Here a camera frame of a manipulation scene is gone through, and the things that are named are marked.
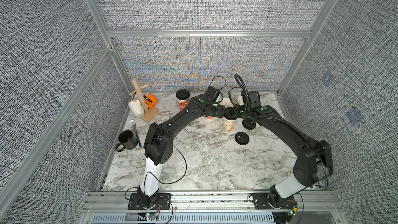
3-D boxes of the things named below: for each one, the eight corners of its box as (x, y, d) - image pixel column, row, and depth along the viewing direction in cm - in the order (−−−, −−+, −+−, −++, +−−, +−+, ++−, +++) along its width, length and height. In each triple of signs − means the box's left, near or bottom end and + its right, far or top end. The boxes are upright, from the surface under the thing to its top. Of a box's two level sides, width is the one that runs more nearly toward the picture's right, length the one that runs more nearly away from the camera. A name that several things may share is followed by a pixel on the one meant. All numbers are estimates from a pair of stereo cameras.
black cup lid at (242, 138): (236, 145, 95) (236, 143, 93) (234, 133, 100) (234, 131, 98) (249, 145, 95) (250, 143, 93) (247, 133, 100) (248, 131, 98)
